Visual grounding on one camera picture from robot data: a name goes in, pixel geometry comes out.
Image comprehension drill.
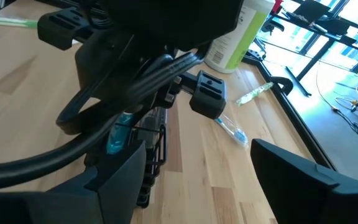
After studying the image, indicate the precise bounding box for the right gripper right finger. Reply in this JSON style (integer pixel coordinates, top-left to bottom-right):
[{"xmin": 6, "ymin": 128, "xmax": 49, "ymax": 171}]
[{"xmin": 250, "ymin": 138, "xmax": 358, "ymax": 224}]

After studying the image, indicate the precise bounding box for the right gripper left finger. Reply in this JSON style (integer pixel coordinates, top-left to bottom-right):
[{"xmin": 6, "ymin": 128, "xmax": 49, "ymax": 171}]
[{"xmin": 0, "ymin": 141, "xmax": 147, "ymax": 224}]

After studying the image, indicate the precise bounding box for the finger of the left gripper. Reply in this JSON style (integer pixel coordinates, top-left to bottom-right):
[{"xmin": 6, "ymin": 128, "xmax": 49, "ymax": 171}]
[
  {"xmin": 188, "ymin": 70, "xmax": 229, "ymax": 121},
  {"xmin": 37, "ymin": 7, "xmax": 86, "ymax": 51}
]

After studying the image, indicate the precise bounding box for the blue toothbrush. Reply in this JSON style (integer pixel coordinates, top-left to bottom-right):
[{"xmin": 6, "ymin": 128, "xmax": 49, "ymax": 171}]
[{"xmin": 213, "ymin": 114, "xmax": 250, "ymax": 149}]

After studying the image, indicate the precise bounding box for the green toothbrush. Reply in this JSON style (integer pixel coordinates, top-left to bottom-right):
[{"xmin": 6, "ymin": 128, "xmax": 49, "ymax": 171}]
[
  {"xmin": 0, "ymin": 14, "xmax": 39, "ymax": 30},
  {"xmin": 235, "ymin": 82, "xmax": 275, "ymax": 107}
]

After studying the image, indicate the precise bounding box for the white wipes canister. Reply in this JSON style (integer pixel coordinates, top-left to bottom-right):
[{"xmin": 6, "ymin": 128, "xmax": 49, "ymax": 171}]
[{"xmin": 203, "ymin": 0, "xmax": 275, "ymax": 75}]

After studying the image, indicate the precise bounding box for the black table clamp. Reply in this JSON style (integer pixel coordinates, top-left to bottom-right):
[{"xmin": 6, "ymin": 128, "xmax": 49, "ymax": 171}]
[{"xmin": 268, "ymin": 75, "xmax": 294, "ymax": 96}]

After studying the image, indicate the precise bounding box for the black standing desk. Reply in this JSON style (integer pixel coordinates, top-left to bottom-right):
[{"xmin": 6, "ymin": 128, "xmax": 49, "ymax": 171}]
[{"xmin": 259, "ymin": 0, "xmax": 358, "ymax": 83}]

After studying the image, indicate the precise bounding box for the large glass window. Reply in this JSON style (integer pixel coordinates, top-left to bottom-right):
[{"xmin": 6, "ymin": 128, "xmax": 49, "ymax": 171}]
[{"xmin": 250, "ymin": 0, "xmax": 358, "ymax": 74}]

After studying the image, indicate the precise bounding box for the black wire toothbrush holder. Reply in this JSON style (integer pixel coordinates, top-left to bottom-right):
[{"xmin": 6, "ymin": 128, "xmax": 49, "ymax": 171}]
[{"xmin": 128, "ymin": 107, "xmax": 168, "ymax": 209}]

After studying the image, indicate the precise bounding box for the black aluminium table frame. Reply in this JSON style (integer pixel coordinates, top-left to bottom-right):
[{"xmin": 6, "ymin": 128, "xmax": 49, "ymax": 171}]
[{"xmin": 242, "ymin": 49, "xmax": 337, "ymax": 171}]

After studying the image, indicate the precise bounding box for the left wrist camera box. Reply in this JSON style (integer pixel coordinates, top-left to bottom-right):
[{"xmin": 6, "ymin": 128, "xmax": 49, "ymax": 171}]
[{"xmin": 103, "ymin": 0, "xmax": 245, "ymax": 54}]

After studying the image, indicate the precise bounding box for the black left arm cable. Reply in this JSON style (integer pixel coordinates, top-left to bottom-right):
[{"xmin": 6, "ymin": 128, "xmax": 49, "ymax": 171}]
[{"xmin": 0, "ymin": 51, "xmax": 206, "ymax": 192}]

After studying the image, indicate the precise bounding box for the yellow floor cable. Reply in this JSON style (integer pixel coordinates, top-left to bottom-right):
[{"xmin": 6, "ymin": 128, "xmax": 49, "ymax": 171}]
[{"xmin": 315, "ymin": 67, "xmax": 358, "ymax": 125}]

